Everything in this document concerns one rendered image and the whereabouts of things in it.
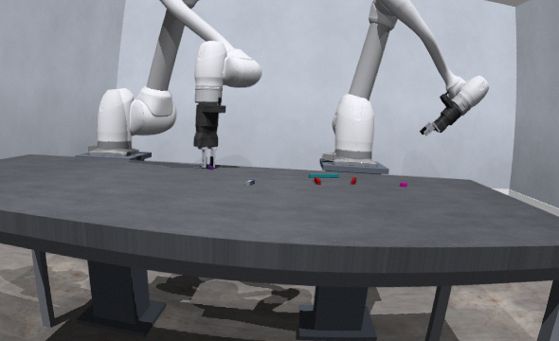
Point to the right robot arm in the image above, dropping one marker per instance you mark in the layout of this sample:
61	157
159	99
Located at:
153	112

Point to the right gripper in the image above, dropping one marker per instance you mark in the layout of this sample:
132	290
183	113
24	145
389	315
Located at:
207	123

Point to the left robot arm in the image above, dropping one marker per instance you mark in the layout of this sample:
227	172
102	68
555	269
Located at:
353	122

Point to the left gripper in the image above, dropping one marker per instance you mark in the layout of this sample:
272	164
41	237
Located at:
449	115

